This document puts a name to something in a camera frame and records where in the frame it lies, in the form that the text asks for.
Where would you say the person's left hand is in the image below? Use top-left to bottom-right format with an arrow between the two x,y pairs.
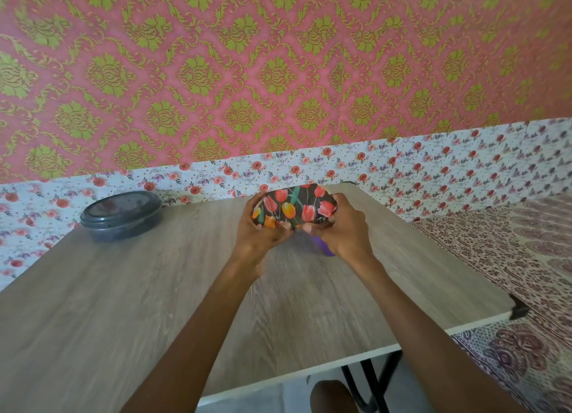
230,192 -> 295,273

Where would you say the person's right hand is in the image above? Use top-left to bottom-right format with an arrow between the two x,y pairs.
303,193 -> 377,273

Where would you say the black tulip print pouch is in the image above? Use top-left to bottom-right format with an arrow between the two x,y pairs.
251,183 -> 338,230

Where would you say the person's right forearm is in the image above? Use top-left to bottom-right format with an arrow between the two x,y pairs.
346,258 -> 530,413

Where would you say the person's left forearm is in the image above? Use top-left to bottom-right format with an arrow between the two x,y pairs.
120,258 -> 265,413

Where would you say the purple plastic object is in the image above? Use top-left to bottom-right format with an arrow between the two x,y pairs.
312,236 -> 337,258

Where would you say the black round lidded container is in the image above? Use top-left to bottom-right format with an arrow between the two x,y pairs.
80,190 -> 164,243

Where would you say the person's knee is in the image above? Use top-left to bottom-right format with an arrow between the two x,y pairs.
310,380 -> 359,413

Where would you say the purple paisley bed sheet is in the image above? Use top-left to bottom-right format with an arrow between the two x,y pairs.
410,193 -> 572,413

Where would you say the black table corner cap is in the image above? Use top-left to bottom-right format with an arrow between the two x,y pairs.
509,294 -> 531,321

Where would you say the black metal table frame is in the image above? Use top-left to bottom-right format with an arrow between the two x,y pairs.
341,349 -> 404,413

